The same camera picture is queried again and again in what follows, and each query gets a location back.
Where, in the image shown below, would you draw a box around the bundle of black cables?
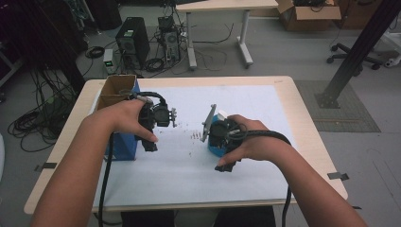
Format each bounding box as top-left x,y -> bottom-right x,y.
7,67 -> 81,153

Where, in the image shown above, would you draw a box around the black metal stand post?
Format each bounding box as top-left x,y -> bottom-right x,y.
314,0 -> 401,110

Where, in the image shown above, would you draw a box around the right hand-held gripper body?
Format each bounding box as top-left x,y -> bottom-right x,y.
200,103 -> 249,159

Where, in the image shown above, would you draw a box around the white table mat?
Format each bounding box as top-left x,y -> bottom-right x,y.
91,84 -> 296,209

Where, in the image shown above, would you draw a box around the person's legs in dark trousers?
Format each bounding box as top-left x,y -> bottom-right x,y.
120,205 -> 277,227

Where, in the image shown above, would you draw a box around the coiled black cable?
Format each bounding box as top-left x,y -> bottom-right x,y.
84,45 -> 106,60
144,57 -> 166,73

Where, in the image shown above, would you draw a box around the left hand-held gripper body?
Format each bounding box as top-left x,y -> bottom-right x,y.
136,91 -> 178,142

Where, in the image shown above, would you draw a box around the black computer tower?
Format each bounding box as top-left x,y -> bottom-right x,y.
114,16 -> 151,69

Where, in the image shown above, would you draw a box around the blue cardboard box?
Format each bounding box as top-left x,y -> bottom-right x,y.
94,74 -> 142,162

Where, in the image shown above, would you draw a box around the black office chair base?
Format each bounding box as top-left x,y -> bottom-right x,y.
326,42 -> 384,78

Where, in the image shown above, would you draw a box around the open brown cardboard box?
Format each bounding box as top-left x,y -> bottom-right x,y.
275,0 -> 342,32

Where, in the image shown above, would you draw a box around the white power supply unit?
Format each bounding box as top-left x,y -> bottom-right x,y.
103,48 -> 115,76

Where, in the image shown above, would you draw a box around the brown wooden cabinet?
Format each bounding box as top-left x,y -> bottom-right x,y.
333,0 -> 383,31

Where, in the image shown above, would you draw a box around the person's left hand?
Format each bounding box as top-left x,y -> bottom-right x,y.
84,98 -> 160,144

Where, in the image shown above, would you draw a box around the black tape strip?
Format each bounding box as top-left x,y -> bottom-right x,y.
34,162 -> 59,172
326,171 -> 350,182

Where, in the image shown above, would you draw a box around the grey floor mat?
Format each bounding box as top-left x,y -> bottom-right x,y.
294,79 -> 382,133

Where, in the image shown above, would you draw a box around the person's right hand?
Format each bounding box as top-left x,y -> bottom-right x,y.
217,113 -> 296,168

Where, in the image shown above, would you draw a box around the small open computer case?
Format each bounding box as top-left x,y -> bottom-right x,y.
157,15 -> 183,64

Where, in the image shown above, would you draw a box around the white desk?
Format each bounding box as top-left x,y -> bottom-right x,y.
175,0 -> 280,71

